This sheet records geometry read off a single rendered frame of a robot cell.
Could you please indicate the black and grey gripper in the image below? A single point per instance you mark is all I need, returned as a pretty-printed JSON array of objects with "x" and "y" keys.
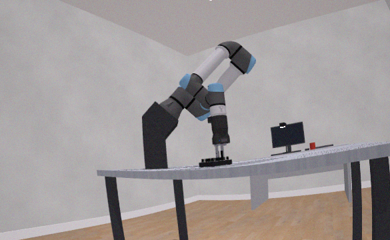
[{"x": 218, "y": 120}]

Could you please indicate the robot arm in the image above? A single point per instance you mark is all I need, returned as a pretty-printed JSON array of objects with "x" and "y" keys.
[{"x": 196, "y": 98}]

